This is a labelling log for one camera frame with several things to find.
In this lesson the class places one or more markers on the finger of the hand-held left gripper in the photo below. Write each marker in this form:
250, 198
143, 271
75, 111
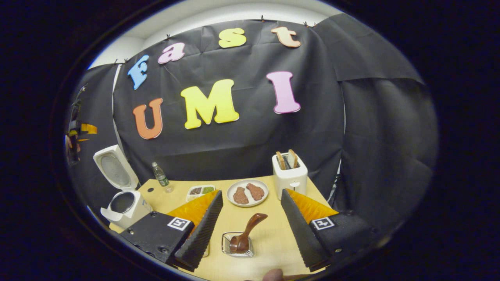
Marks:
88, 129

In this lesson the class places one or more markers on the brown meat piece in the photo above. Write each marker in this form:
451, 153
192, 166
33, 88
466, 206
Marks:
240, 196
255, 191

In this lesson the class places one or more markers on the white rice cooker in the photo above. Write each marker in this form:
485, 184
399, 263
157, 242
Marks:
117, 168

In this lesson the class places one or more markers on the white round plate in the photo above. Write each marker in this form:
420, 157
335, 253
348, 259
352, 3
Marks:
248, 203

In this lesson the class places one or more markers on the brown wooden spoon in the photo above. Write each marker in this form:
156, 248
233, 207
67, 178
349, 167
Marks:
246, 234

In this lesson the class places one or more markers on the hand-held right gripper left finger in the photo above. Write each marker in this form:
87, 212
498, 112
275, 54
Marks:
199, 234

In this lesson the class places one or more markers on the clear plastic water bottle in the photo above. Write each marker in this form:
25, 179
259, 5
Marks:
162, 179

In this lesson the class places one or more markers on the white divided grain dish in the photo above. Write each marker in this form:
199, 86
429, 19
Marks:
199, 191

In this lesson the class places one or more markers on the white toaster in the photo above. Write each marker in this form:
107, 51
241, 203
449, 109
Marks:
290, 181

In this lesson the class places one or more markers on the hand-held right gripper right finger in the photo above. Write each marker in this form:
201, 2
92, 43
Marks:
300, 230

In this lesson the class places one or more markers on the toasted bread slice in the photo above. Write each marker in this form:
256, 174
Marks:
293, 159
280, 160

